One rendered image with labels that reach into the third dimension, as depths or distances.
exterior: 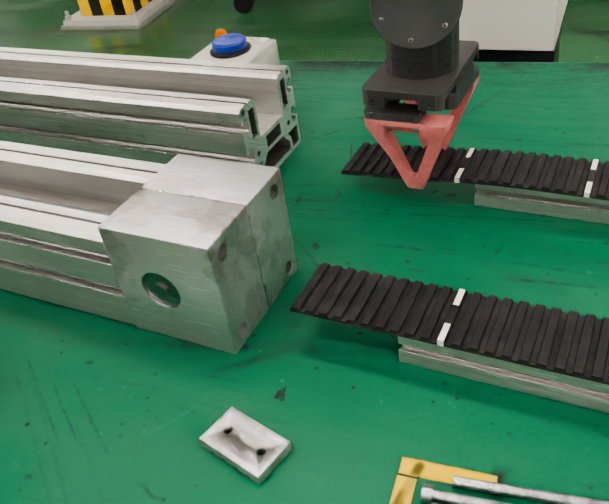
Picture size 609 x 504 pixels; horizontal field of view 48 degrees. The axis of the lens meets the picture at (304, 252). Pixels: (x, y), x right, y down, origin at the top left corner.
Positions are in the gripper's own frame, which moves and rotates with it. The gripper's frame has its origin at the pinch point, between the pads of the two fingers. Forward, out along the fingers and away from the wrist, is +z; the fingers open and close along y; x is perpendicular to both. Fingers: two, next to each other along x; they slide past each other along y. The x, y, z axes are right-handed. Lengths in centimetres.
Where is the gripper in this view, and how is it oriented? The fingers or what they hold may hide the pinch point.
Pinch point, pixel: (425, 163)
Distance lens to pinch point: 61.6
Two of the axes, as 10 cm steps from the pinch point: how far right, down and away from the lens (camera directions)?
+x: 8.9, 1.8, -4.2
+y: -4.4, 5.9, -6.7
